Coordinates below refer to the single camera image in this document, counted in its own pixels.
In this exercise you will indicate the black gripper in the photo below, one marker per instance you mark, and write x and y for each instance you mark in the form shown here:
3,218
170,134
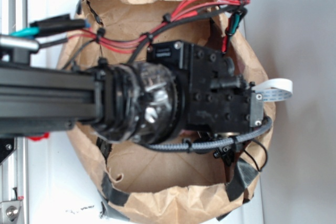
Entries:
212,98

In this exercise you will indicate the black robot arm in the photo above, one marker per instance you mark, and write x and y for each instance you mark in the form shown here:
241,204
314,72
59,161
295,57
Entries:
136,101

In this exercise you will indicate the brown paper bag box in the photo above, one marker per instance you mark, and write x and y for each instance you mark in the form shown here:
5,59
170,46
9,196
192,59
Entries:
151,187

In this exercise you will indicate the white plastic tray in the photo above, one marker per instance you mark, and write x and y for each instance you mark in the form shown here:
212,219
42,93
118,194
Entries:
59,188

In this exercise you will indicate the aluminium frame rail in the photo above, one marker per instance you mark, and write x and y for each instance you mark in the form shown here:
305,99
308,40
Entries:
14,171

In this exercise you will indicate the black mounting bracket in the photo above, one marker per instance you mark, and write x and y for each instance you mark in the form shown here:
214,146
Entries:
7,146

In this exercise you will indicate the silver corner bracket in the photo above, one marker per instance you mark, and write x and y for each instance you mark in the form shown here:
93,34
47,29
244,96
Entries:
10,211

